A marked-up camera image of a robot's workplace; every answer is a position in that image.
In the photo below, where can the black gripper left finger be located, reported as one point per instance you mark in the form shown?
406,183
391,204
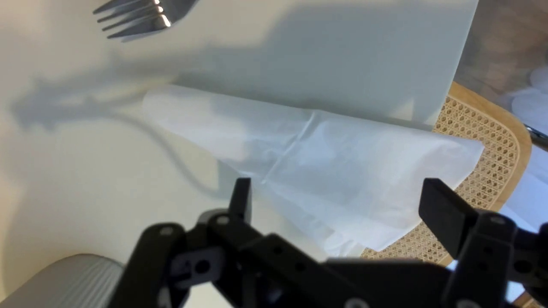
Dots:
189,262

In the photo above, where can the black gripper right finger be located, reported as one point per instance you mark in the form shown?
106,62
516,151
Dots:
485,250

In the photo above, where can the white paper tissue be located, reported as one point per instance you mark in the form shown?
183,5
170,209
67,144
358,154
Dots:
343,171

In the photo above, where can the wicker back chair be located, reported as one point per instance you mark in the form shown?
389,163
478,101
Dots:
490,147

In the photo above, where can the tall ribbed grey vase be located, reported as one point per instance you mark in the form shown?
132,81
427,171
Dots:
62,282

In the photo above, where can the silver metal fork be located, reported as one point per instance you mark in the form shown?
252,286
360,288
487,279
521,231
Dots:
142,14

